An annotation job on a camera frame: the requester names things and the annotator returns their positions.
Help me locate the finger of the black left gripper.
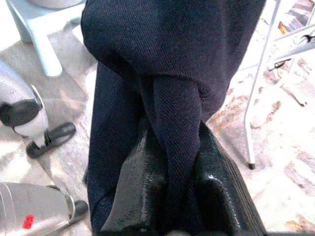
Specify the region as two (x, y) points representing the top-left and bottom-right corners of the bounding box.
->
(43, 122), (77, 148)

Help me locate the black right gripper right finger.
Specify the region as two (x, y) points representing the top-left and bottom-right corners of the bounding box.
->
(193, 120), (268, 236)

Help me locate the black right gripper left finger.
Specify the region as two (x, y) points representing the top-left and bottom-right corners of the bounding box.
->
(99, 122), (173, 236)

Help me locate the navy blue garment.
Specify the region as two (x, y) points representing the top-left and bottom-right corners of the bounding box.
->
(80, 0), (266, 234)

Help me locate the light blue plastic table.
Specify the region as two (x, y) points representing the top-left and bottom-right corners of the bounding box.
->
(6, 0), (87, 77)

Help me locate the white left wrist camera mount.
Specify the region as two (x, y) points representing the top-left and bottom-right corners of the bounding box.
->
(13, 105), (51, 149)

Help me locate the white metal tube frame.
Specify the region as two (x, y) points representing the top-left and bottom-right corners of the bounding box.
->
(242, 0), (315, 170)

